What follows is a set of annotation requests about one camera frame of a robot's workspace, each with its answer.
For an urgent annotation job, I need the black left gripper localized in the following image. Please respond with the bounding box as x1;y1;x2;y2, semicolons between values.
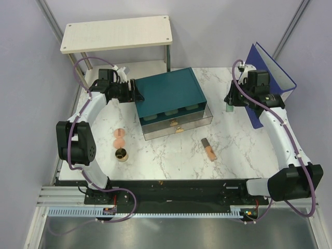
110;80;144;104

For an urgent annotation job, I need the teal drawer organizer box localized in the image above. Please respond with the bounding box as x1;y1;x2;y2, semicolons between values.
129;67;208;129

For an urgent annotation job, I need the peach lip gloss tube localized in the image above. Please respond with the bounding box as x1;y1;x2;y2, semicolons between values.
201;138;217;161

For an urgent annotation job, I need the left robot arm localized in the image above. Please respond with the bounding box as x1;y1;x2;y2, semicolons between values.
56;68;144;204

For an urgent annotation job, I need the pink round compact upper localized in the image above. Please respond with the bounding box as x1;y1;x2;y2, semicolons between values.
114;128;126;139

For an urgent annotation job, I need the pink round compact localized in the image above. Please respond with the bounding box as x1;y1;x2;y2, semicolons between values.
113;138;126;149
114;128;126;139

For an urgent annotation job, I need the pink round compact lower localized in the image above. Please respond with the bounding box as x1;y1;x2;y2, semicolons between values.
113;138;126;149

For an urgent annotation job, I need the blue lever arch binder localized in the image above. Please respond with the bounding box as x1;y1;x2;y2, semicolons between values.
242;41;297;130

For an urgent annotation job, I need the gold round jar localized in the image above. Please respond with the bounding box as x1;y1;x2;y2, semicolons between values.
115;148;129;162

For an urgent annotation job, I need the white wooden shelf table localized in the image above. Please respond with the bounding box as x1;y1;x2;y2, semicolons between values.
60;16;173;86

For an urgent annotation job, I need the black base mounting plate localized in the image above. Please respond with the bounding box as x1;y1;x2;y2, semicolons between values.
53;176;269;216

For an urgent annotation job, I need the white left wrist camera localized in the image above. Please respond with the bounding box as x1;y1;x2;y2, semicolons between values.
112;65;128;83

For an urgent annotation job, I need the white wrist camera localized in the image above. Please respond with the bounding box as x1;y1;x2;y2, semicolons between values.
238;64;256;82
112;65;128;83

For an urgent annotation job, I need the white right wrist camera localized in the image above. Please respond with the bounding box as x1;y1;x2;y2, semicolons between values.
238;64;256;82

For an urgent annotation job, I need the light blue cable duct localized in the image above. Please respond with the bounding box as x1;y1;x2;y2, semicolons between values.
47;207;258;218

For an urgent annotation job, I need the aluminium frame rail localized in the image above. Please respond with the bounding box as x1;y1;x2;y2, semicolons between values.
36;185;88;207

